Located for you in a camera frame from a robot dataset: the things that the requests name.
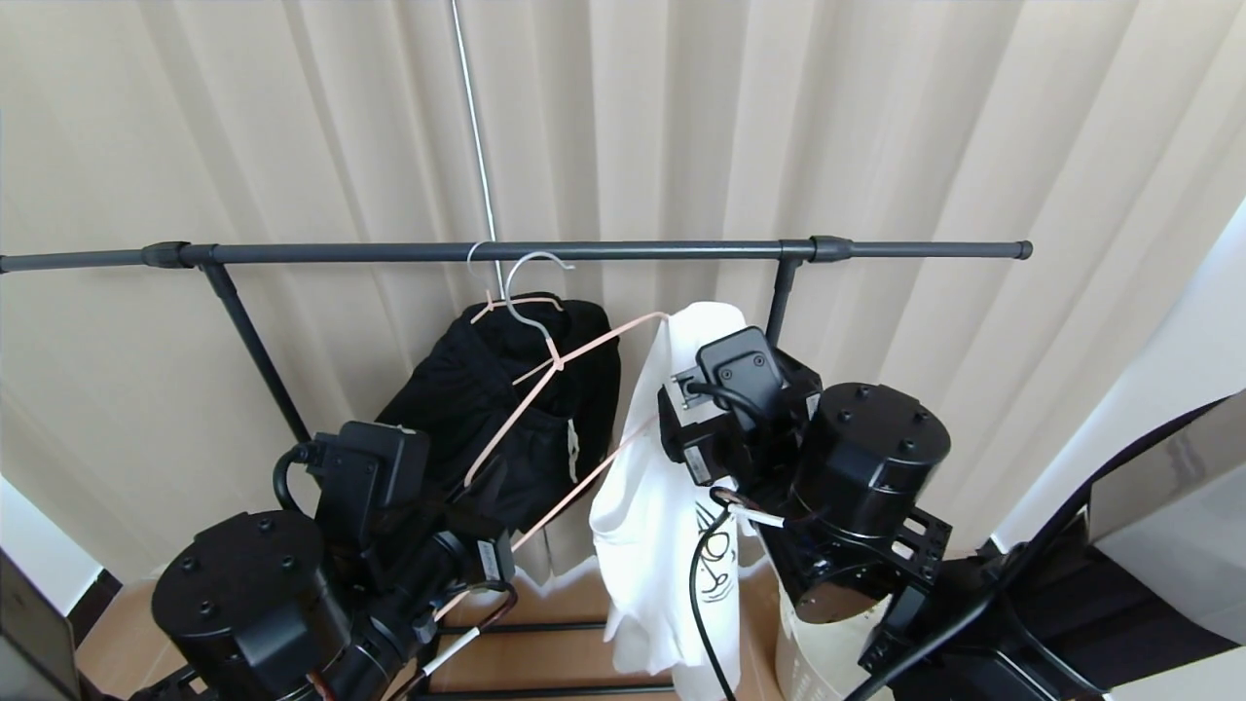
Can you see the black garment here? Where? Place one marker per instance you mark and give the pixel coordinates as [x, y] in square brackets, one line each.
[448, 389]

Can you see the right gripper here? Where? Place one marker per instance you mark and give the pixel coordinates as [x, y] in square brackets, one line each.
[681, 433]

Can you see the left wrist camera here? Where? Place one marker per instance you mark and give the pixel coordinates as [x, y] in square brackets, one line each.
[375, 477]

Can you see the white laundry basket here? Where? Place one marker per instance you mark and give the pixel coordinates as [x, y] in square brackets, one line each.
[827, 652]

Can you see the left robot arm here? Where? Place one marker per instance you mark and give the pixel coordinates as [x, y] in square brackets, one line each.
[243, 604]

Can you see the pink clothes hanger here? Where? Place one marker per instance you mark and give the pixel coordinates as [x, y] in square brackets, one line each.
[604, 342]
[526, 298]

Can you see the beige curtain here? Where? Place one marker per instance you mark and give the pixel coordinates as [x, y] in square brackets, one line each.
[876, 117]

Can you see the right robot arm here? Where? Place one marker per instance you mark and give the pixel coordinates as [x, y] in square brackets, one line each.
[866, 458]

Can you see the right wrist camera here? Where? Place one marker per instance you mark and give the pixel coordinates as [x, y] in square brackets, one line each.
[740, 375]

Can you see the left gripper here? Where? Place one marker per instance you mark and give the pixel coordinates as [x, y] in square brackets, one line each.
[458, 565]

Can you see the black clothes rack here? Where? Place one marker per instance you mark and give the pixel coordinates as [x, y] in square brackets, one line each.
[341, 253]

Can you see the white printed t-shirt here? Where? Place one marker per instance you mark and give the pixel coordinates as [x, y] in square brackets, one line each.
[642, 545]

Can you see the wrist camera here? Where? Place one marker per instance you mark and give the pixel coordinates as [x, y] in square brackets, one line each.
[375, 477]
[740, 375]

